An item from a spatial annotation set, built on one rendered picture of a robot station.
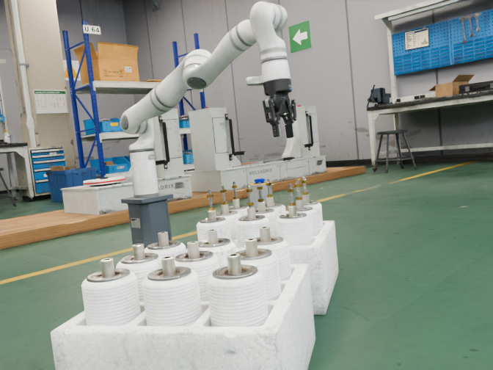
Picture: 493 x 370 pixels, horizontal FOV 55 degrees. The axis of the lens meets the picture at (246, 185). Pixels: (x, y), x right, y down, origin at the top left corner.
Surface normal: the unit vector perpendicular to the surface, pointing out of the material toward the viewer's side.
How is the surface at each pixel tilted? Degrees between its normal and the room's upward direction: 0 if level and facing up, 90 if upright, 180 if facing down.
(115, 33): 90
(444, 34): 90
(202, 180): 90
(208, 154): 90
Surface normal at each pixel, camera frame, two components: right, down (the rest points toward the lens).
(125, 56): 0.75, 0.18
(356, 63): -0.71, 0.13
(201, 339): -0.25, 0.11
